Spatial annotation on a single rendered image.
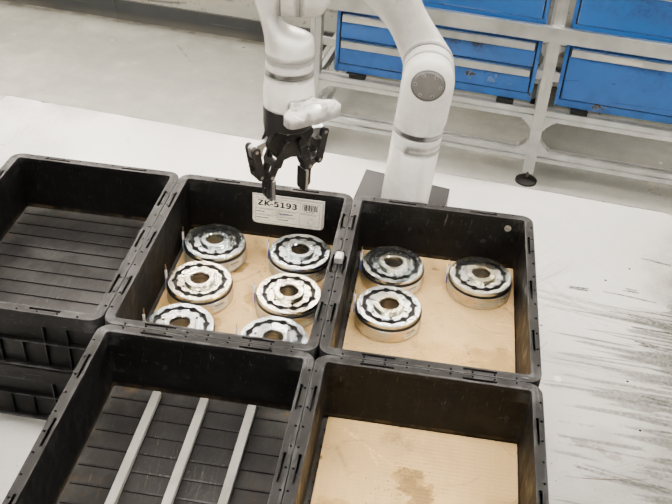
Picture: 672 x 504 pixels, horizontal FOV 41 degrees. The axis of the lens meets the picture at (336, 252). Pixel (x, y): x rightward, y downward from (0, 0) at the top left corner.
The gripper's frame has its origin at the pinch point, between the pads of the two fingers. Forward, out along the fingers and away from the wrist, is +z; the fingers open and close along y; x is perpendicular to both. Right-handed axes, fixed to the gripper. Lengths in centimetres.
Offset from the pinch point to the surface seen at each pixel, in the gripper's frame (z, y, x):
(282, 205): 10.2, -4.9, -8.3
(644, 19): 33, -185, -67
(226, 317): 17.2, 13.9, 4.8
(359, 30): 52, -125, -140
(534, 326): 7.2, -15.9, 39.7
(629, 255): 30, -72, 18
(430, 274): 17.2, -20.6, 13.4
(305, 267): 14.0, -1.4, 4.1
